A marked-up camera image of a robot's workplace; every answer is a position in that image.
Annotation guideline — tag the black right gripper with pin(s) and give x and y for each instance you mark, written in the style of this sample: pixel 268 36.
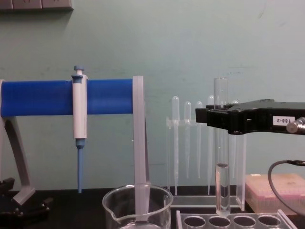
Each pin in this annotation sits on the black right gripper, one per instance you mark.
pixel 259 117

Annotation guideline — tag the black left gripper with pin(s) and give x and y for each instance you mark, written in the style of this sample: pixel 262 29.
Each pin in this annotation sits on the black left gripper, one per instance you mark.
pixel 21 220

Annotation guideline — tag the clear glass test tube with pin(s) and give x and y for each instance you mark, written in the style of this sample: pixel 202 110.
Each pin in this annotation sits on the clear glass test tube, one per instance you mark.
pixel 222 186

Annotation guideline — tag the clear plastic transfer pipette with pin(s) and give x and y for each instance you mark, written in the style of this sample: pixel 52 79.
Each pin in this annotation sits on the clear plastic transfer pipette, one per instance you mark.
pixel 210 148
pixel 234 148

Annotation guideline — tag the clear acrylic pipette rack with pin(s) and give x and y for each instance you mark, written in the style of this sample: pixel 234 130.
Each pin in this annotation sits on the clear acrylic pipette rack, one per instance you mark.
pixel 240 167

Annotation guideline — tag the pink pipette tip box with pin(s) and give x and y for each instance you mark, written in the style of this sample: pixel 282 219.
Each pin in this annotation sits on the pink pipette tip box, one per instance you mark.
pixel 257 188

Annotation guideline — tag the clear glass beaker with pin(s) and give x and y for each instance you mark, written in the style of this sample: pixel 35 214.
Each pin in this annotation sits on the clear glass beaker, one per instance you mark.
pixel 112 205

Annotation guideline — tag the blue and grey pipette stand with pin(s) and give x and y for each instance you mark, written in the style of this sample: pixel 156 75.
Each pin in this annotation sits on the blue and grey pipette stand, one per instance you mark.
pixel 35 97

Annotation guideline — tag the white and blue micropipette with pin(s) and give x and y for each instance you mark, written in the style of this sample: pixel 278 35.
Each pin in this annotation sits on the white and blue micropipette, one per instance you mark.
pixel 79 107

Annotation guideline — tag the clear test tube rack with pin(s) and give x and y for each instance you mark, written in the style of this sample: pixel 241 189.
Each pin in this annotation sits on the clear test tube rack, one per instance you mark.
pixel 252 213

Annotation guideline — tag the grey wall panel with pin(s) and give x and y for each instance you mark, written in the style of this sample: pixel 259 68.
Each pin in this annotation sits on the grey wall panel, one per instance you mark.
pixel 35 4

